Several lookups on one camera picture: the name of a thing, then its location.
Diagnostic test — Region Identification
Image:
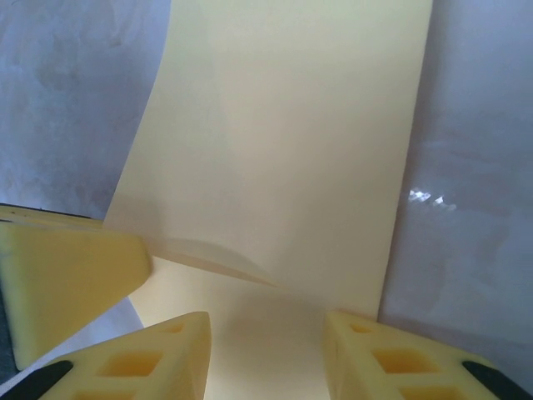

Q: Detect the pale yellow square paper sheet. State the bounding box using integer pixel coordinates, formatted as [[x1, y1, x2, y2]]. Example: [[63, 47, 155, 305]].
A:
[[102, 0, 435, 400]]

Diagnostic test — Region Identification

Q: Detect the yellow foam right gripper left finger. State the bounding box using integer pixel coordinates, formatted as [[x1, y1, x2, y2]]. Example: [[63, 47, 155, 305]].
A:
[[12, 311, 213, 400]]

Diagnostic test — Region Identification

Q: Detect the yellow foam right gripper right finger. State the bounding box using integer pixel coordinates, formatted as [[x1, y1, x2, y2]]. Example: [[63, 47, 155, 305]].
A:
[[323, 310, 533, 400]]

